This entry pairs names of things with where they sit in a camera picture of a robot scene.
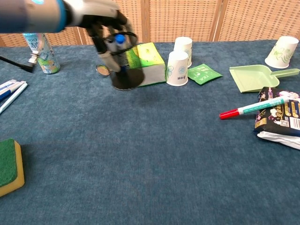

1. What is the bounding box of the black cup with items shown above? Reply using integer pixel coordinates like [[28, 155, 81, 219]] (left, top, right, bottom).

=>
[[103, 31, 146, 91]]

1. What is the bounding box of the black snack package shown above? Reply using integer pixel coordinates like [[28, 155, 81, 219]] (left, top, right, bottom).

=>
[[254, 86, 300, 150]]

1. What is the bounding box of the woven bamboo folding screen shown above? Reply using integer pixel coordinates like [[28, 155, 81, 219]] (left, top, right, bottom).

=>
[[0, 0, 300, 47]]

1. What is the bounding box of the light blue toothbrush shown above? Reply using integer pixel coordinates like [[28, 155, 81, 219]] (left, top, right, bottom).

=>
[[0, 82, 28, 115]]

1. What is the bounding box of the blue white toothpaste tube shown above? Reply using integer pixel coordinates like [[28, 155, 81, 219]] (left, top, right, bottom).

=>
[[0, 79, 26, 101]]

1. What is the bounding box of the metal spoon with gold bowl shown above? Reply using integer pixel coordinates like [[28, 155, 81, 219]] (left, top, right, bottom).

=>
[[95, 64, 111, 76]]

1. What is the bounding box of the leaf print paper cup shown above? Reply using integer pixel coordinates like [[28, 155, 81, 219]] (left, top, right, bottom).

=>
[[264, 36, 300, 69]]

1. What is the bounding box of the green tea sachet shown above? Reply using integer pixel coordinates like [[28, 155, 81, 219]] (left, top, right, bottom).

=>
[[187, 63, 223, 85]]

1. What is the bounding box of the green tissue pack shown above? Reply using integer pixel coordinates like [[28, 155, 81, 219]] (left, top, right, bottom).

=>
[[127, 42, 167, 87]]

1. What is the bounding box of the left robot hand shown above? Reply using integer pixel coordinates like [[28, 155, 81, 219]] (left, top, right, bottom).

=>
[[63, 0, 135, 73]]

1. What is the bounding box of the light blue beverage can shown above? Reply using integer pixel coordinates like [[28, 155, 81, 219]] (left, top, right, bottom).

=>
[[22, 32, 60, 75]]

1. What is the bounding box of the blue table cloth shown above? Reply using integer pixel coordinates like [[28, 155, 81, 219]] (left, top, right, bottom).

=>
[[0, 39, 300, 225]]

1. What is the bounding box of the light green dustpan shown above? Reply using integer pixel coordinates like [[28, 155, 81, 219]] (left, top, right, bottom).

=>
[[229, 64, 300, 94]]

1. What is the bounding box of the white paper cup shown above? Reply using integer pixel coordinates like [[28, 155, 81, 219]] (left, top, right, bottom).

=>
[[173, 37, 193, 68], [165, 51, 189, 87]]

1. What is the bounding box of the red and teal marker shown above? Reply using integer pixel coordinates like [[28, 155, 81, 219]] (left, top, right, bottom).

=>
[[219, 96, 293, 120]]

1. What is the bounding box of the black cable with metal plug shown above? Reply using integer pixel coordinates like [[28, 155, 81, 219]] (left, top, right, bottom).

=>
[[0, 53, 39, 73]]

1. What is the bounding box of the green yellow sponge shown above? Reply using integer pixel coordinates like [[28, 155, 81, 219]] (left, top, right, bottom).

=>
[[0, 138, 25, 197]]

